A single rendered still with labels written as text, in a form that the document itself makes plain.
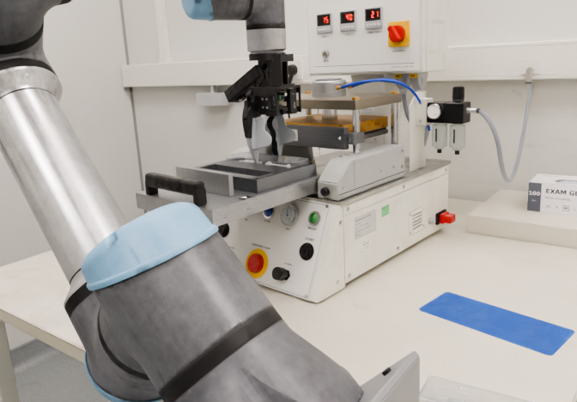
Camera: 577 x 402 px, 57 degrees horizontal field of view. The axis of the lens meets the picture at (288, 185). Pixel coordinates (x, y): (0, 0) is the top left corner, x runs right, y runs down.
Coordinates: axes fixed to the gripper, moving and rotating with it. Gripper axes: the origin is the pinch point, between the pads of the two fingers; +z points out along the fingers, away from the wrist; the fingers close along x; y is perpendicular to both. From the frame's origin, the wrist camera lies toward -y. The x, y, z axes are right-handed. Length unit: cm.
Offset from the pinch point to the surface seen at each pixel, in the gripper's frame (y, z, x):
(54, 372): -129, 102, 1
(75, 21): -149, -38, 41
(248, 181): 7.9, 2.0, -12.6
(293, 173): 10.1, 2.0, -3.0
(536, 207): 35, 20, 60
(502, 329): 47, 26, 5
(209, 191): 2.3, 3.5, -16.8
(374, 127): 10.4, -3.1, 24.6
